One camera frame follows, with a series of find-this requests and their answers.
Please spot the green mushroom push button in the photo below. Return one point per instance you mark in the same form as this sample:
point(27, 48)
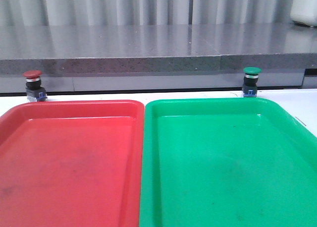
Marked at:
point(249, 88)

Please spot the red plastic tray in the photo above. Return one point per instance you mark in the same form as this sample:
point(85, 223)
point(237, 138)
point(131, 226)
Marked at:
point(71, 164)

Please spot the red mushroom push button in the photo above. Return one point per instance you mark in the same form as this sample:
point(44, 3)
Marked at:
point(34, 91)

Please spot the grey speckled raised platform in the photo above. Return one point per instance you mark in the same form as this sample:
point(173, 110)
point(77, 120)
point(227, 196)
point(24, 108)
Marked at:
point(90, 59)

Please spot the white object on platform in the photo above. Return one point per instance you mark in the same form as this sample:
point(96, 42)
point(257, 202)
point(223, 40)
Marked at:
point(304, 12)

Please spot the green plastic tray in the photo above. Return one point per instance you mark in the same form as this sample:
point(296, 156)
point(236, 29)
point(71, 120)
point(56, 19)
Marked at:
point(232, 162)

